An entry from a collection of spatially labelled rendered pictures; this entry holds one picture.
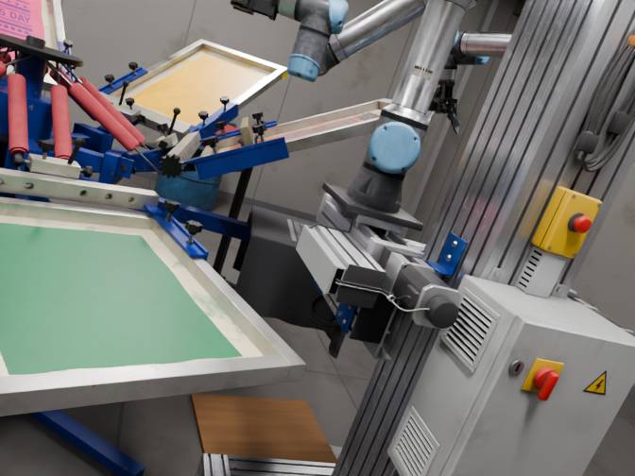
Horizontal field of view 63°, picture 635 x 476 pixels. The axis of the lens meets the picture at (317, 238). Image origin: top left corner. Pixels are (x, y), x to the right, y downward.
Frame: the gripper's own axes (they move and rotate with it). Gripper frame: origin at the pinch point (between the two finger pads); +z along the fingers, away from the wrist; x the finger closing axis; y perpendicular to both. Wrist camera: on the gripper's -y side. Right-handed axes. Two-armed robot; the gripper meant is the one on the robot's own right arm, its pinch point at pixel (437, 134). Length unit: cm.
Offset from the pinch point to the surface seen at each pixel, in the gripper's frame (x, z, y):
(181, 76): -109, -18, -95
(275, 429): -63, 134, -1
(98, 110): -125, -7, 8
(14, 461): -154, 109, 42
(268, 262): -67, 44, 22
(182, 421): -103, 124, 4
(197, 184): -127, 87, -319
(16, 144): -141, 1, 38
